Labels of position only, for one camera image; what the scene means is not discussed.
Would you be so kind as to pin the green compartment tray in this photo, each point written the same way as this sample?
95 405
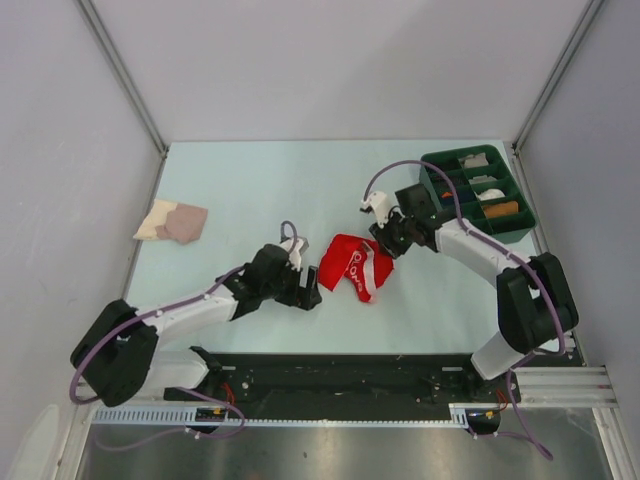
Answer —
509 229

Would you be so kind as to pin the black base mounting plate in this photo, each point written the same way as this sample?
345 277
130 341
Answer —
360 387

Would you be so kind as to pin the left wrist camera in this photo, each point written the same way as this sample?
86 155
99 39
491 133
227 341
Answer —
295 250

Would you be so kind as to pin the light grey rolled cloth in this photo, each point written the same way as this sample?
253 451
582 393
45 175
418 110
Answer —
482 179

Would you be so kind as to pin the aluminium frame rail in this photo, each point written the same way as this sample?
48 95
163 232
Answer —
583 387

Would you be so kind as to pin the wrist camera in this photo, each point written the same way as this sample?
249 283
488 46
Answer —
295 250
378 204

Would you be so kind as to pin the white slotted cable duct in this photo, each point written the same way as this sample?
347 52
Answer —
205 416

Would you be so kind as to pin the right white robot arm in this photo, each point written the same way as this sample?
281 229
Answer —
534 301

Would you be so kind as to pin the left aluminium corner post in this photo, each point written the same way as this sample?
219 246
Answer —
108 48

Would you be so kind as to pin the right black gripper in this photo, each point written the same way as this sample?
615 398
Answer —
383 238

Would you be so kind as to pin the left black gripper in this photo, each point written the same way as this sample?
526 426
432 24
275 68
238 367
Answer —
303 297

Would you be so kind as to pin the white rolled cloth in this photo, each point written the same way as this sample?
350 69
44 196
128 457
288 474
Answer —
490 194

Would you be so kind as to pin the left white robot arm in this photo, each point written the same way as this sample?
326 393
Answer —
121 355

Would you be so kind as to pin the right aluminium corner post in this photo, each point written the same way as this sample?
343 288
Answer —
568 53

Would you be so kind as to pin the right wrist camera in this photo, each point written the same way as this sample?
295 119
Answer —
378 204

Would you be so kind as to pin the dark blue rolled cloth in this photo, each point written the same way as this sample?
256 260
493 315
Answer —
466 195

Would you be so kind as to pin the aluminium corner post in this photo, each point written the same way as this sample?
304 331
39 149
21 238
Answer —
108 48
568 53

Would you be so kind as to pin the red underwear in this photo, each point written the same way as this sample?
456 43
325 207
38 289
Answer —
359 260

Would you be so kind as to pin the brown rolled cloth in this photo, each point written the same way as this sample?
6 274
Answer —
503 209

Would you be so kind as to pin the beige and mauve underwear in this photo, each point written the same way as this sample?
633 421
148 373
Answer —
168 220

